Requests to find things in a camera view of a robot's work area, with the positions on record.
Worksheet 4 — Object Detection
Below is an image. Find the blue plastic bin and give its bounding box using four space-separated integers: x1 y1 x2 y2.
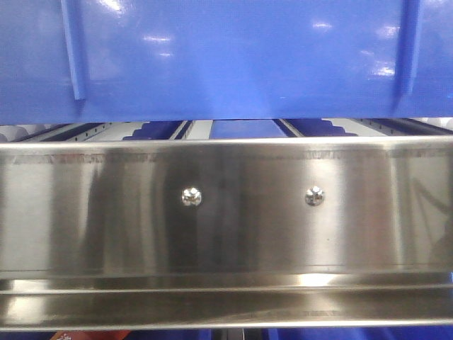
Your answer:
1 1 452 125
127 325 452 340

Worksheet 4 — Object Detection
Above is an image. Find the left chrome rack screw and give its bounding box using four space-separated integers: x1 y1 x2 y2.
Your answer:
180 186 202 207

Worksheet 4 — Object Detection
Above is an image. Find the chrome rack screw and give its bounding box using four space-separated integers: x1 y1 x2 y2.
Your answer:
304 186 326 207
180 186 202 207

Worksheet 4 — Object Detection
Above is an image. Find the right chrome rack screw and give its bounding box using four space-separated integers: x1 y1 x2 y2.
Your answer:
304 186 326 207

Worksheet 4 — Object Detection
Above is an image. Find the stainless steel flow rack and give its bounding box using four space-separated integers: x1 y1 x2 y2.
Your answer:
1 119 452 331

